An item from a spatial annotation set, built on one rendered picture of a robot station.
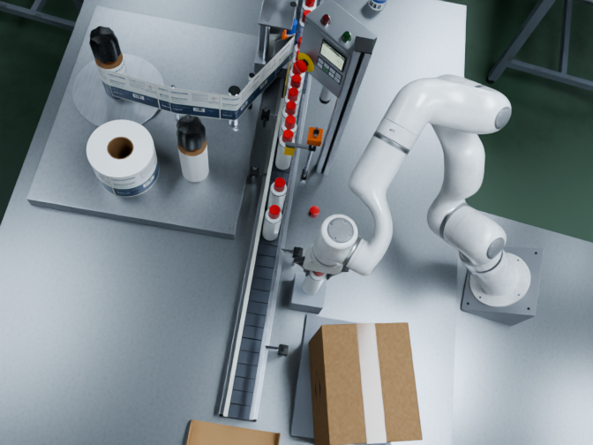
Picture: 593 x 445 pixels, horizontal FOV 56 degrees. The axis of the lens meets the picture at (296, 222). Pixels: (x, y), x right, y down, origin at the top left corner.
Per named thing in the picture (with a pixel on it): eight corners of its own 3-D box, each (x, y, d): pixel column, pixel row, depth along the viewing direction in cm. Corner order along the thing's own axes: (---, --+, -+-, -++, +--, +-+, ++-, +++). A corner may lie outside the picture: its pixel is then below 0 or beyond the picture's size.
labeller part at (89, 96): (87, 48, 201) (86, 46, 200) (173, 64, 203) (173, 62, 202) (61, 121, 190) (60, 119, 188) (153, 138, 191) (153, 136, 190)
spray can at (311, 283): (303, 277, 171) (312, 255, 152) (319, 280, 171) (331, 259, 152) (300, 293, 169) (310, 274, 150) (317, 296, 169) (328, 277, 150)
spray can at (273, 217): (263, 225, 184) (267, 199, 165) (279, 228, 184) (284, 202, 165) (260, 239, 182) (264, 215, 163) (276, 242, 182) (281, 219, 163)
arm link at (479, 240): (480, 230, 174) (454, 191, 157) (529, 261, 161) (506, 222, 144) (454, 260, 174) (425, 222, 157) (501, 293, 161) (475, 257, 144)
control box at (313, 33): (319, 44, 163) (329, -4, 145) (362, 80, 160) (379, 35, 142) (295, 64, 159) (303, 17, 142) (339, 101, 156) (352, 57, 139)
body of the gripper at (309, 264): (349, 241, 141) (341, 255, 152) (310, 234, 141) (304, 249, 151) (347, 269, 138) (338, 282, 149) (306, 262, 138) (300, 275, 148)
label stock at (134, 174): (100, 201, 181) (89, 182, 167) (93, 147, 187) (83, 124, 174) (162, 192, 184) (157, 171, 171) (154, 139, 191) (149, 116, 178)
